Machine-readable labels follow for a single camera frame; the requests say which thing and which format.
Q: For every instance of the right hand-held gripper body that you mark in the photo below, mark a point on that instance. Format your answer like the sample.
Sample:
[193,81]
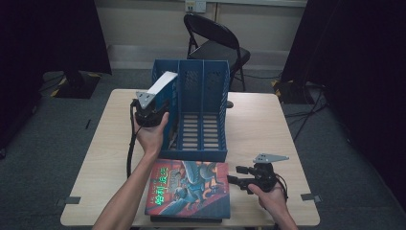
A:
[265,177]

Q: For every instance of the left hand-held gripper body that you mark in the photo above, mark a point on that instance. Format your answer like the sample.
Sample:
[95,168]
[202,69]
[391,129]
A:
[146,116]

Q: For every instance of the blue book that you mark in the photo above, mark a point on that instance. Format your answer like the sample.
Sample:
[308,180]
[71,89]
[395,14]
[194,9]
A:
[167,92]

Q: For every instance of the blue plastic file rack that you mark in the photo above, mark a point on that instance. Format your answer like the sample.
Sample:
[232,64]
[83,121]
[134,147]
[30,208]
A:
[210,96]

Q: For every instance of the red book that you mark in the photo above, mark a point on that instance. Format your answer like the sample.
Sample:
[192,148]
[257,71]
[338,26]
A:
[188,191]

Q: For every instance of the person's left hand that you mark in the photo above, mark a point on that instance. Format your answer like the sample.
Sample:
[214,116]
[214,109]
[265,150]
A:
[151,137]

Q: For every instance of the person's right hand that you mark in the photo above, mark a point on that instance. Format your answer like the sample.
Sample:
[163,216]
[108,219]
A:
[273,202]

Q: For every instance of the grey tape strip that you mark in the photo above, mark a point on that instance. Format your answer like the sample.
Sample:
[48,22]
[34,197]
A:
[311,198]
[72,200]

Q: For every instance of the black stand base yellow stripes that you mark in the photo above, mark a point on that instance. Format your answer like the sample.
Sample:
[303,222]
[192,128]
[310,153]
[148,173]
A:
[76,84]
[292,92]

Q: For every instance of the black folding chair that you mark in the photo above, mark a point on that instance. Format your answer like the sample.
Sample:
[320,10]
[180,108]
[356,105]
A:
[220,51]

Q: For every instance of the black curtain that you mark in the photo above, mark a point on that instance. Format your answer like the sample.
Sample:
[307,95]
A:
[360,64]
[48,35]

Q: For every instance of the white wall socket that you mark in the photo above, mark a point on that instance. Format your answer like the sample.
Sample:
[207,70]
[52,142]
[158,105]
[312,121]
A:
[195,5]

